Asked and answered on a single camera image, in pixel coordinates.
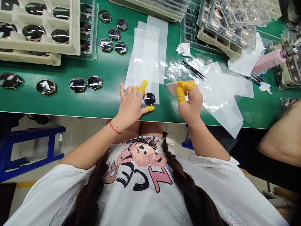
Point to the person's left hand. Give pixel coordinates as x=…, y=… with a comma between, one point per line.
x=130, y=107

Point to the person's right hand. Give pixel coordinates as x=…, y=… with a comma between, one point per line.
x=191, y=104

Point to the round black watch case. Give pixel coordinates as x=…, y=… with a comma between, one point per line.
x=121, y=47
x=94, y=82
x=150, y=98
x=46, y=87
x=106, y=44
x=9, y=80
x=114, y=34
x=105, y=16
x=77, y=84
x=122, y=24

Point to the beige card piece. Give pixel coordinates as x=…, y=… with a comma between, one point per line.
x=171, y=89

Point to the person's legs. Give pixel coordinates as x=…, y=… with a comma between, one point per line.
x=150, y=129

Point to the pile of translucent film sheets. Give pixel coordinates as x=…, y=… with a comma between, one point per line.
x=225, y=99

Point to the black tweezers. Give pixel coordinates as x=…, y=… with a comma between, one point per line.
x=194, y=69

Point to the blue plastic stool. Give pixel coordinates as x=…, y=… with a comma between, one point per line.
x=188, y=141
x=30, y=150

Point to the clear crinkled plastic bag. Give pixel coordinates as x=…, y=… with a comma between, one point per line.
x=185, y=68

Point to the wide white film strip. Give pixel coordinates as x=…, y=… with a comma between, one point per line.
x=143, y=58

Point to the crumpled white tissue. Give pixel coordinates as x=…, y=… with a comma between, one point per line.
x=184, y=49

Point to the long white film strip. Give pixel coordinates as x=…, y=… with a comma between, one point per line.
x=158, y=47

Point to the beige compartment tray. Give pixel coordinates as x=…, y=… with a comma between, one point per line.
x=218, y=42

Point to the white paper sheet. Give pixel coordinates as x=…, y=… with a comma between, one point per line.
x=244, y=61

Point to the dark pens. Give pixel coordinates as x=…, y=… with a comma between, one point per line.
x=256, y=77

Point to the small white tissue wad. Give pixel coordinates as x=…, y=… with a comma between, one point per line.
x=265, y=87

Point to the person's body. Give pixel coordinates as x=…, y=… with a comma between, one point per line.
x=145, y=188

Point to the stack of clear plastic trays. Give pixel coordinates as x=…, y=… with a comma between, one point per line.
x=88, y=28

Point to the pink bottle with metal pump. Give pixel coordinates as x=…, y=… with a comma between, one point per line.
x=270, y=60

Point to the stack of beige pulp trays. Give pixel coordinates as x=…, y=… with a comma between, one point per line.
x=73, y=30

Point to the small tray with parts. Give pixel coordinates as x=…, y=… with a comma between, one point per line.
x=290, y=103

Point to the pile of clear blister trays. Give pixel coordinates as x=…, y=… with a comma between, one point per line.
x=242, y=16

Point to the stack of trays with parts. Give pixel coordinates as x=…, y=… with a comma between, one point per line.
x=290, y=70

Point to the batch of trayed black watches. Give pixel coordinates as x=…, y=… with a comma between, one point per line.
x=34, y=31

